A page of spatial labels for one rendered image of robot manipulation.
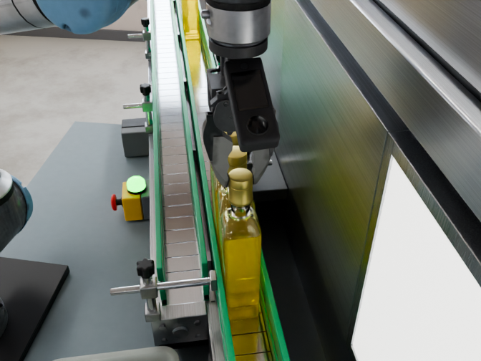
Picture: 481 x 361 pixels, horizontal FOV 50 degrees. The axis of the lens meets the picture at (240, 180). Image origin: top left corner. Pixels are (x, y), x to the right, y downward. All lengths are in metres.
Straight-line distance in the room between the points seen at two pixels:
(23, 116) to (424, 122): 3.08
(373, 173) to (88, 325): 0.70
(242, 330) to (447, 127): 0.55
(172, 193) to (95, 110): 2.23
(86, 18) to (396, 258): 0.37
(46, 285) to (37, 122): 2.24
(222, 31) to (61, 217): 0.84
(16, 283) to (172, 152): 0.45
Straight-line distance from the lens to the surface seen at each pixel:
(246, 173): 0.72
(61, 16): 0.50
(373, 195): 0.58
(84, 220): 1.32
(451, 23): 0.49
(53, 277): 1.17
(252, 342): 0.87
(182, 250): 1.01
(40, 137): 3.17
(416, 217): 0.50
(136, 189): 1.24
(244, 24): 0.60
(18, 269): 1.21
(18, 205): 1.06
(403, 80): 0.51
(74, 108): 3.40
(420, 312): 0.52
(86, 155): 1.55
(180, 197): 1.13
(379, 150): 0.55
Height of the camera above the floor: 1.59
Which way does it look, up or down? 37 degrees down
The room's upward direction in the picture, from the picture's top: straight up
